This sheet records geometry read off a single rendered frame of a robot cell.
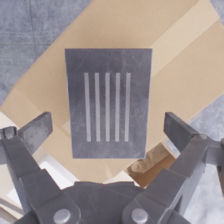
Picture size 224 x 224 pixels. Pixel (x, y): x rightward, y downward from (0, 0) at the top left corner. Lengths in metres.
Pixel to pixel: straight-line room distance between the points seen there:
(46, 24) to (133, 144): 1.17
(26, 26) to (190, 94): 1.21
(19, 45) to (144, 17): 1.15
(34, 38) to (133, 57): 1.15
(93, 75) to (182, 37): 0.20
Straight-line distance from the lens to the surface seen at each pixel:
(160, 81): 0.35
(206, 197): 1.95
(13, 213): 1.12
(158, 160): 1.01
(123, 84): 0.25
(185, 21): 0.37
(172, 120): 0.19
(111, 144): 0.28
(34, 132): 0.17
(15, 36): 1.41
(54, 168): 0.76
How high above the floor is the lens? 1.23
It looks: 74 degrees down
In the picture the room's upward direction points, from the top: 179 degrees clockwise
